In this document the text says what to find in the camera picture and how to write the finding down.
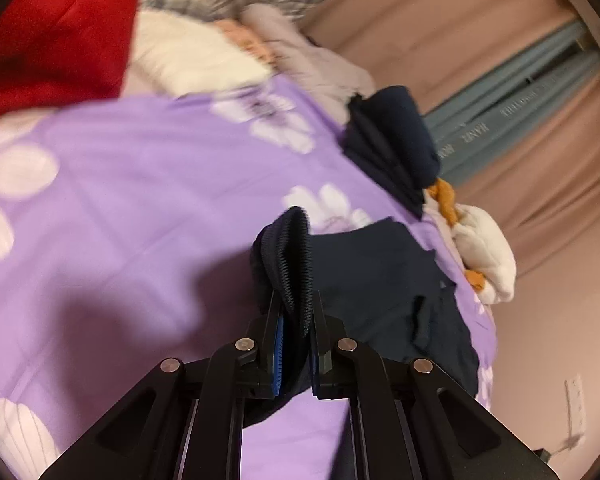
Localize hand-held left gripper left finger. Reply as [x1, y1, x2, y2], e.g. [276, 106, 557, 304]
[39, 287, 287, 480]

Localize white fluffy cloth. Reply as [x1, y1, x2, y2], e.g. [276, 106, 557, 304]
[122, 10, 273, 98]

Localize white and orange plush toy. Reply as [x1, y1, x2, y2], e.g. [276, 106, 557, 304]
[422, 177, 518, 306]

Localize grey-blue bed rails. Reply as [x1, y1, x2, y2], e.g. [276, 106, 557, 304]
[422, 20, 600, 186]

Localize light grey cloth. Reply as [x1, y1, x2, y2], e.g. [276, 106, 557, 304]
[240, 2, 378, 123]

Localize white wall outlet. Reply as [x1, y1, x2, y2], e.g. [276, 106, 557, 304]
[562, 372, 588, 448]

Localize purple floral bedsheet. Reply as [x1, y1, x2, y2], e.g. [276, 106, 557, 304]
[0, 72, 498, 480]

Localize folded navy clothes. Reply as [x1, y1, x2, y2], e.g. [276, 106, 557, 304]
[340, 85, 443, 221]

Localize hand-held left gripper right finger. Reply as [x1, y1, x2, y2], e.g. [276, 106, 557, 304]
[310, 300, 561, 480]

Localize peach cloth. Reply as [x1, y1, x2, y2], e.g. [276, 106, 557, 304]
[215, 17, 276, 63]

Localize beige curtain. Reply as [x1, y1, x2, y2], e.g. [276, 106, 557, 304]
[305, 0, 600, 480]

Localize red cloth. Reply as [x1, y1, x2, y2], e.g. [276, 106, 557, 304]
[0, 0, 148, 123]

